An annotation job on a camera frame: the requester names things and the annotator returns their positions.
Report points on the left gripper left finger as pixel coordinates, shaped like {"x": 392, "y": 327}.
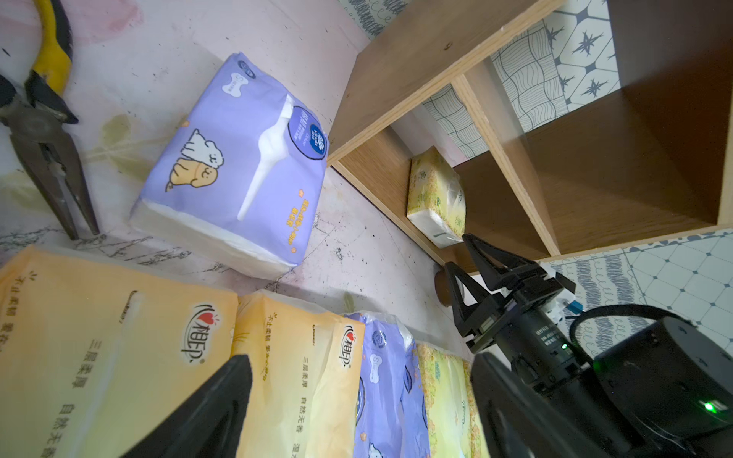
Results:
{"x": 209, "y": 423}

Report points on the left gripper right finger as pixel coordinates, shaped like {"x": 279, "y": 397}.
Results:
{"x": 516, "y": 421}

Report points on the yellow-green tissue pack top shelf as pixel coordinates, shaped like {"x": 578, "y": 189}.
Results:
{"x": 453, "y": 421}

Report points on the yellow-green pack bottom shelf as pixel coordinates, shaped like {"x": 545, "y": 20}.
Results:
{"x": 436, "y": 201}

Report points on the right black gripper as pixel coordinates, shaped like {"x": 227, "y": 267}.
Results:
{"x": 502, "y": 307}

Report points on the purple tissue pack top shelf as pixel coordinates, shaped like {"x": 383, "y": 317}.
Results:
{"x": 390, "y": 416}

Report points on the orange tissue pack shelf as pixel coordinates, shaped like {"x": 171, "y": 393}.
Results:
{"x": 95, "y": 354}
{"x": 306, "y": 366}

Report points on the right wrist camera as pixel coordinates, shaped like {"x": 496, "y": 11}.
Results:
{"x": 564, "y": 305}

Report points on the purple tissue pack shelf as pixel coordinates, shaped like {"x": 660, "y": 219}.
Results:
{"x": 240, "y": 181}
{"x": 390, "y": 416}

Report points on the wooden three-tier shelf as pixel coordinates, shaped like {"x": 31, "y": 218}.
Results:
{"x": 651, "y": 161}

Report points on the orange-handled pliers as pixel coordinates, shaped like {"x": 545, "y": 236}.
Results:
{"x": 36, "y": 121}

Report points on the floral table mat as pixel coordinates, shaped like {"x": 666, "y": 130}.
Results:
{"x": 139, "y": 67}

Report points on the orange tissue pack top shelf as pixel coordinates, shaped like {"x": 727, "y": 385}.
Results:
{"x": 306, "y": 366}

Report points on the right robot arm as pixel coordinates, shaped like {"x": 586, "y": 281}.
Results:
{"x": 553, "y": 380}

